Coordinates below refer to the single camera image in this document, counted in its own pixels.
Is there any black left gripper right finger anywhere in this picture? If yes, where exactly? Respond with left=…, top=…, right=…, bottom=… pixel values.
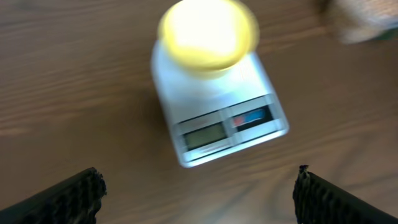
left=292, top=165, right=397, bottom=224

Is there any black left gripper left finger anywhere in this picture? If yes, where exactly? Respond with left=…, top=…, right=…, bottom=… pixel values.
left=1, top=167, right=107, bottom=224

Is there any white digital kitchen scale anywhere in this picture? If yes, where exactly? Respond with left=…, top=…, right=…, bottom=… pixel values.
left=151, top=41, right=289, bottom=168

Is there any yellow plastic bowl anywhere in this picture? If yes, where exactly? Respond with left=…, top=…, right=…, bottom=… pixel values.
left=158, top=0, right=260, bottom=79

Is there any clear plastic container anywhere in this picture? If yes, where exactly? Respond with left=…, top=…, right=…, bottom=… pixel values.
left=322, top=0, right=397, bottom=44

